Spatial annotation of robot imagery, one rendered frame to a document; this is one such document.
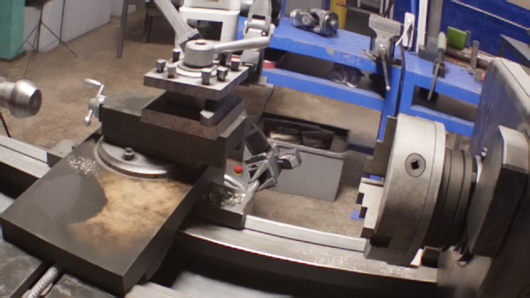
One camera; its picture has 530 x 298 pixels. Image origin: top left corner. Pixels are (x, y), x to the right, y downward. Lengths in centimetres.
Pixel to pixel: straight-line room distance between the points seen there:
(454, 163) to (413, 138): 10
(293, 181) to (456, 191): 225
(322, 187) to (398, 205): 225
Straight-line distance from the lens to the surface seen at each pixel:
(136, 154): 120
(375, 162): 88
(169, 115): 111
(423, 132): 83
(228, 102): 113
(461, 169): 85
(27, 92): 110
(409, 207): 78
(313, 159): 295
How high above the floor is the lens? 149
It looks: 25 degrees down
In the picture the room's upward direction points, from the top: 8 degrees clockwise
